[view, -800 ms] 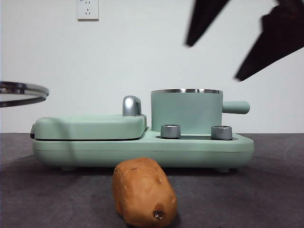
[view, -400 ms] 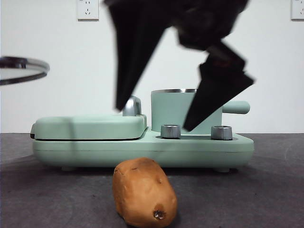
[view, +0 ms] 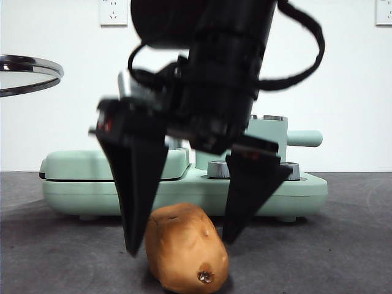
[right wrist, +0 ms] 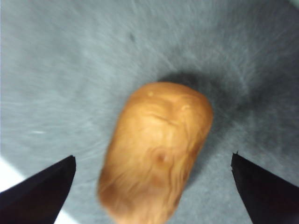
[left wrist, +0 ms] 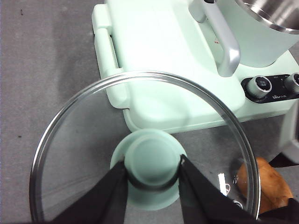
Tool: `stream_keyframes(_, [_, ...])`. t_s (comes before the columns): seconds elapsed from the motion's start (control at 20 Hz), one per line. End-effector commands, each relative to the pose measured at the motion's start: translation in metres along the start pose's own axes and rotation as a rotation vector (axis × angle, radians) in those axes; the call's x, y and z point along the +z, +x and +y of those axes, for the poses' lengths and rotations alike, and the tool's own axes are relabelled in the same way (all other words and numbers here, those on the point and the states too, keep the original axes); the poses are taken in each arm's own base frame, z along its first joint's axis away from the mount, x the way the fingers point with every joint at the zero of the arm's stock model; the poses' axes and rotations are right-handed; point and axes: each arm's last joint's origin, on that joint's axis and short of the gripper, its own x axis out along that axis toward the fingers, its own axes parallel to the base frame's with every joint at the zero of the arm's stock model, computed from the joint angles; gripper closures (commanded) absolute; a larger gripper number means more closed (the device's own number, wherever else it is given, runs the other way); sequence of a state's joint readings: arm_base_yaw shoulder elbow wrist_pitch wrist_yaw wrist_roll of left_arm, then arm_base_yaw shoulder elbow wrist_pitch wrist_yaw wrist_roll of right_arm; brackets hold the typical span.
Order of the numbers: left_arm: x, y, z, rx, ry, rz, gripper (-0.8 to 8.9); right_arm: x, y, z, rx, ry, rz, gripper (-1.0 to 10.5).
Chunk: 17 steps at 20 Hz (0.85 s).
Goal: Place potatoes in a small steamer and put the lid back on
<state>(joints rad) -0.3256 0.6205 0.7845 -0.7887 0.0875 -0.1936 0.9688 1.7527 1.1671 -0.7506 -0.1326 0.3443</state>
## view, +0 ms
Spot brown potato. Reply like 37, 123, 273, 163
143, 202, 230, 294

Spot glass pot lid green knob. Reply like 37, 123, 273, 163
0, 54, 64, 99

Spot mint green steamer pot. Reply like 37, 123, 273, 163
194, 114, 323, 173

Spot silver control knob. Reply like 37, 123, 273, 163
279, 162, 301, 181
206, 160, 231, 179

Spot mint green breakfast machine base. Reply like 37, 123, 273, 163
40, 159, 328, 222

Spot mint green griddle cover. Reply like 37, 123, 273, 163
38, 149, 191, 183

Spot chrome griddle cover handle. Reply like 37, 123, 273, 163
168, 137, 185, 151

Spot right wrist grey camera box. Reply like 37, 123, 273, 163
117, 69, 137, 100

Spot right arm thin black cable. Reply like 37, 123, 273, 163
126, 42, 172, 81

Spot right arm thick sleeved cable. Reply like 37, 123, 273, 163
256, 0, 326, 93

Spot white wall socket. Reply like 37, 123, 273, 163
375, 0, 392, 27
99, 0, 129, 27

